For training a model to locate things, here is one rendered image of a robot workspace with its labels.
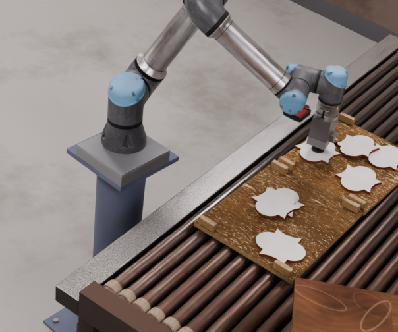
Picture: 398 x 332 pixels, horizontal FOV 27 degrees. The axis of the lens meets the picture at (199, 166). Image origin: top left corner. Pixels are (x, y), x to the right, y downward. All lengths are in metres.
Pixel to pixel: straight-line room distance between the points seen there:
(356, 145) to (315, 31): 2.86
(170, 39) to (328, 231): 0.78
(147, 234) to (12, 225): 1.48
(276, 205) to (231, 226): 0.17
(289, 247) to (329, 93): 0.51
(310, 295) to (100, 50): 3.24
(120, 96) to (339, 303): 0.97
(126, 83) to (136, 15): 2.94
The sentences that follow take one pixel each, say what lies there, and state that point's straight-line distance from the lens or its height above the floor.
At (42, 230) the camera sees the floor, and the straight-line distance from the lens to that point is 3.79.
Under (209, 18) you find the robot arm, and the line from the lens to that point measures 2.42.
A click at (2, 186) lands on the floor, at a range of 4.04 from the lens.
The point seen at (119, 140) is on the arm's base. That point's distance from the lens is 2.70.
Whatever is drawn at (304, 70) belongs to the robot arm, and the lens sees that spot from 2.59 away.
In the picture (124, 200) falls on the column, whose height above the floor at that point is 0.73.
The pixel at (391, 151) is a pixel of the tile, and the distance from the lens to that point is 2.92.
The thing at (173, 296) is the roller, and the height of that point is 0.92.
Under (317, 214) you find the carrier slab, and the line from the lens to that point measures 2.57.
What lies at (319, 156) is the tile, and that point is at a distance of 2.73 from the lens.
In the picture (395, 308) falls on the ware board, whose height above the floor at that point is 1.04.
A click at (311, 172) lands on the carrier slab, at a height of 0.94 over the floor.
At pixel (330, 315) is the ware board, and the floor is 1.04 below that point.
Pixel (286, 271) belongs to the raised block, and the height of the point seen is 0.96.
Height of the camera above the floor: 2.54
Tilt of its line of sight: 37 degrees down
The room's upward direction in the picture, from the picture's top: 8 degrees clockwise
